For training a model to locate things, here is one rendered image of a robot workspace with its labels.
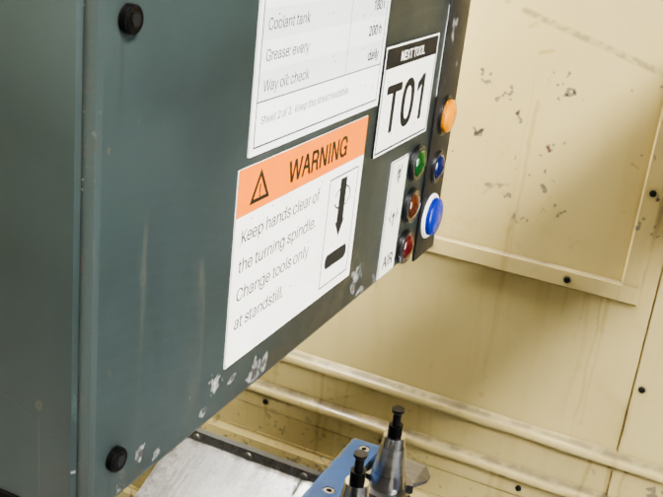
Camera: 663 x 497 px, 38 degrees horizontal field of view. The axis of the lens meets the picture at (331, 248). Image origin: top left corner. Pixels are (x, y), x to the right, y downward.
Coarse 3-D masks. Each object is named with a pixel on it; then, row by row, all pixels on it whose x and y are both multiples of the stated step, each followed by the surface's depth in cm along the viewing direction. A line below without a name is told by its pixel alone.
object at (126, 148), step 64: (0, 0) 34; (64, 0) 33; (128, 0) 34; (192, 0) 38; (256, 0) 43; (448, 0) 67; (0, 64) 35; (64, 64) 34; (128, 64) 35; (192, 64) 39; (0, 128) 36; (64, 128) 35; (128, 128) 36; (192, 128) 41; (0, 192) 37; (64, 192) 36; (128, 192) 37; (192, 192) 42; (384, 192) 65; (0, 256) 38; (64, 256) 37; (128, 256) 39; (192, 256) 43; (0, 320) 39; (64, 320) 37; (128, 320) 40; (192, 320) 45; (320, 320) 60; (0, 384) 40; (64, 384) 38; (128, 384) 41; (192, 384) 46; (0, 448) 41; (64, 448) 40; (128, 448) 42
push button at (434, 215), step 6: (438, 198) 75; (432, 204) 74; (438, 204) 74; (432, 210) 74; (438, 210) 75; (426, 216) 74; (432, 216) 74; (438, 216) 75; (426, 222) 74; (432, 222) 74; (438, 222) 75; (426, 228) 74; (432, 228) 75; (426, 234) 75; (432, 234) 75
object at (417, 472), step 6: (372, 462) 121; (408, 462) 122; (414, 462) 122; (408, 468) 120; (414, 468) 120; (420, 468) 121; (426, 468) 121; (408, 474) 119; (414, 474) 119; (420, 474) 119; (426, 474) 120; (414, 480) 118; (420, 480) 118; (426, 480) 119; (414, 486) 118
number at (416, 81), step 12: (408, 72) 63; (420, 72) 65; (408, 84) 64; (420, 84) 66; (408, 96) 64; (420, 96) 66; (408, 108) 65; (420, 108) 67; (408, 120) 65; (420, 120) 68
